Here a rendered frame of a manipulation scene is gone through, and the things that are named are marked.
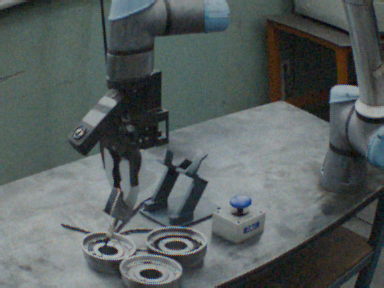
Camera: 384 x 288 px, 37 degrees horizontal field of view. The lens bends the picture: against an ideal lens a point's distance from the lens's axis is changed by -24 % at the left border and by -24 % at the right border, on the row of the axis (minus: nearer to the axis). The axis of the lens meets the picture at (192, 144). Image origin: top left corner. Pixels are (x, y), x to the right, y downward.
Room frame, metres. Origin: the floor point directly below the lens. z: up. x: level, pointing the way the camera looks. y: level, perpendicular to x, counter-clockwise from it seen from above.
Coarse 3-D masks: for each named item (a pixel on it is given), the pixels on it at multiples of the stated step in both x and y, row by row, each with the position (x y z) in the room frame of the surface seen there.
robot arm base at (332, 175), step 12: (336, 156) 1.28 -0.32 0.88; (348, 156) 1.26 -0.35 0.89; (360, 156) 1.26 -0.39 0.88; (324, 168) 1.30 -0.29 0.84; (336, 168) 1.27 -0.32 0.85; (348, 168) 1.26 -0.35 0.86; (360, 168) 1.26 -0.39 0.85; (324, 180) 1.28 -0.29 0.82; (336, 180) 1.26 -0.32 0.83; (348, 180) 1.26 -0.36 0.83; (360, 180) 1.25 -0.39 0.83; (336, 192) 1.25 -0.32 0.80; (348, 192) 1.24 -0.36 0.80
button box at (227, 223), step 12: (216, 216) 1.11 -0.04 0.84; (228, 216) 1.10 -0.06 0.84; (240, 216) 1.10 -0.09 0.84; (252, 216) 1.09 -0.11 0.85; (264, 216) 1.11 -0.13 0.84; (216, 228) 1.11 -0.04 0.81; (228, 228) 1.08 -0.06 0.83; (240, 228) 1.07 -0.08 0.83; (252, 228) 1.09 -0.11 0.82; (228, 240) 1.08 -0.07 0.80; (240, 240) 1.07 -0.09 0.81
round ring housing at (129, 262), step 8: (136, 256) 0.95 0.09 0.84; (144, 256) 0.95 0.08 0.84; (152, 256) 0.96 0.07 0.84; (160, 256) 0.95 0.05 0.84; (120, 264) 0.91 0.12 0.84; (128, 264) 0.93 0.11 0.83; (136, 264) 0.94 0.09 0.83; (160, 264) 0.95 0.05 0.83; (168, 264) 0.94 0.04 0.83; (176, 264) 0.93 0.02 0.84; (136, 272) 0.91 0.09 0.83; (144, 272) 0.92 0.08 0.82; (152, 272) 0.93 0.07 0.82; (160, 272) 0.92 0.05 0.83; (176, 272) 0.92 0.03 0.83; (128, 280) 0.87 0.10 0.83; (136, 280) 0.86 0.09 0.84; (144, 280) 0.88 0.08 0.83; (152, 280) 0.88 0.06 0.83; (160, 280) 0.88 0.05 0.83; (176, 280) 0.88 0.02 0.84
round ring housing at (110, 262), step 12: (84, 240) 0.99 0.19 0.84; (96, 240) 1.01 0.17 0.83; (120, 240) 1.02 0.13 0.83; (84, 252) 0.95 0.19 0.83; (96, 252) 0.97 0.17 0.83; (108, 252) 1.00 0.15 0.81; (120, 252) 0.98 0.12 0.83; (132, 252) 0.96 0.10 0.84; (96, 264) 0.93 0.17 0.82; (108, 264) 0.93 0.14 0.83
